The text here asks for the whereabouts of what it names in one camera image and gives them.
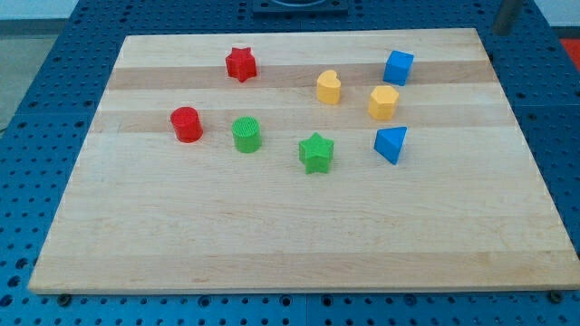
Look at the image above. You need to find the yellow heart block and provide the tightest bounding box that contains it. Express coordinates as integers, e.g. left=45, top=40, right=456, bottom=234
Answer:
left=316, top=70, right=342, bottom=105

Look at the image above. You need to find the wooden board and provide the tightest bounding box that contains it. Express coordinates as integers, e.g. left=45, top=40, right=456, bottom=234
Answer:
left=29, top=28, right=579, bottom=294

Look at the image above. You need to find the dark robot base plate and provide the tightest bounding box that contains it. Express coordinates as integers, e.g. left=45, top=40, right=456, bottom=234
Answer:
left=250, top=0, right=349, bottom=15

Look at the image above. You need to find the green star block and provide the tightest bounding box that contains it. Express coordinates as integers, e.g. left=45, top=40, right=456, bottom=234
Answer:
left=298, top=132, right=334, bottom=174

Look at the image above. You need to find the yellow hexagon block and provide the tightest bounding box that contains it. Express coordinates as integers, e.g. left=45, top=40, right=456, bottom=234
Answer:
left=368, top=85, right=400, bottom=120

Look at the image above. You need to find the blue cube block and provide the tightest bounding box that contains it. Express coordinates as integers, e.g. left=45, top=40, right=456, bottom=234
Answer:
left=382, top=51, right=414, bottom=86

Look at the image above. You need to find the red star block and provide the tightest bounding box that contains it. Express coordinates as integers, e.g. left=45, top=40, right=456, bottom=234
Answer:
left=225, top=47, right=257, bottom=82

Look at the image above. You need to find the red cylinder block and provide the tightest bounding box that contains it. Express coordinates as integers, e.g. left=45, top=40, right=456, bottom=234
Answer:
left=169, top=107, right=203, bottom=143

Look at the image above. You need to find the grey metal pusher rod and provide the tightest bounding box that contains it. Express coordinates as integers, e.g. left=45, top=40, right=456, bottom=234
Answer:
left=491, top=0, right=524, bottom=36

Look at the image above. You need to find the blue triangle block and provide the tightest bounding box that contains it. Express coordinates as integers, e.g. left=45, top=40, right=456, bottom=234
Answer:
left=373, top=127, right=408, bottom=165

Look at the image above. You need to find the green cylinder block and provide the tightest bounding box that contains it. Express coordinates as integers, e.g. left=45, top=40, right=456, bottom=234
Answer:
left=231, top=116, right=262, bottom=153

